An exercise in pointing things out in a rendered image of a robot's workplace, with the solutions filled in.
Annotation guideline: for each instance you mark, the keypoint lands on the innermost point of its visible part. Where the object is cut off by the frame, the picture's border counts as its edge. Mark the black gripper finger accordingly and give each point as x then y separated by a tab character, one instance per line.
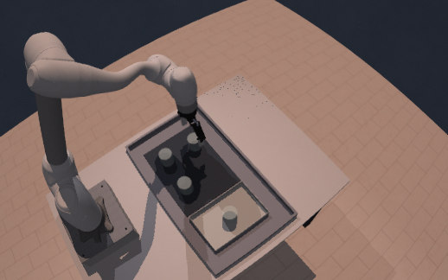
198	131
183	120

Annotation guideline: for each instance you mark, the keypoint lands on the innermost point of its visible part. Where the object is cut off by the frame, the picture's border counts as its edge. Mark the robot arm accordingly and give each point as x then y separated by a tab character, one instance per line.
55	74

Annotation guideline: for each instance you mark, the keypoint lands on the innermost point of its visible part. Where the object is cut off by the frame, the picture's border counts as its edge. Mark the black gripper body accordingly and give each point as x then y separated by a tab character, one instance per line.
190	116

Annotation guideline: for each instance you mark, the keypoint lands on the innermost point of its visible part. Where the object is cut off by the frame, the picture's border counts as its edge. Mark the translucent grey cylinder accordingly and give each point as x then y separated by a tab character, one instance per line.
229	214
185	185
193	142
166	157

